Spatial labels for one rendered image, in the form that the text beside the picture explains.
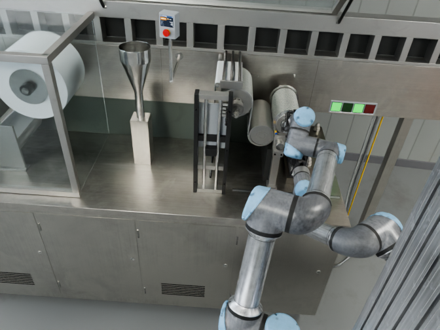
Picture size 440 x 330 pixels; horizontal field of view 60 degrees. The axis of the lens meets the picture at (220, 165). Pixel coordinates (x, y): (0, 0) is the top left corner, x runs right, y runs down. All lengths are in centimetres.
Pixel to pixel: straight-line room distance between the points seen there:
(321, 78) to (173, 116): 83
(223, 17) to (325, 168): 96
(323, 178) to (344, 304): 157
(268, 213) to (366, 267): 192
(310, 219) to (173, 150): 122
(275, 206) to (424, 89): 137
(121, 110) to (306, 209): 141
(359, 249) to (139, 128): 116
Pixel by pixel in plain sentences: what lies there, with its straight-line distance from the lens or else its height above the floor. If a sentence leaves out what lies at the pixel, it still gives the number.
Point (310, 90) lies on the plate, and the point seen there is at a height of 127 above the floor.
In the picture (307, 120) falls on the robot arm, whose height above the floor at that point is 146.
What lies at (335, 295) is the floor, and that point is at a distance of 277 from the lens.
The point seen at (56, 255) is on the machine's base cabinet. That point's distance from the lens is 228.
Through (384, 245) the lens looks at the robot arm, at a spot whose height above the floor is 116.
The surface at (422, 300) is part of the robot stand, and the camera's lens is 72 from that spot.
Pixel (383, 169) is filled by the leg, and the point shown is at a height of 65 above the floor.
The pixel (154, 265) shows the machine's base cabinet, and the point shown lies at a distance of 216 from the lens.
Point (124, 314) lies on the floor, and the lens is 257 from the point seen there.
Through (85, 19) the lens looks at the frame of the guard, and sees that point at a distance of 196.
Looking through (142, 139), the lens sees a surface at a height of 106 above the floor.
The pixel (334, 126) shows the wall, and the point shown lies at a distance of 370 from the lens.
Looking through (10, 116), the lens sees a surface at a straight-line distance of 181.
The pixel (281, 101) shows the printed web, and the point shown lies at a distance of 189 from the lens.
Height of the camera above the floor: 218
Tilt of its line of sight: 38 degrees down
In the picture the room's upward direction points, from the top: 4 degrees clockwise
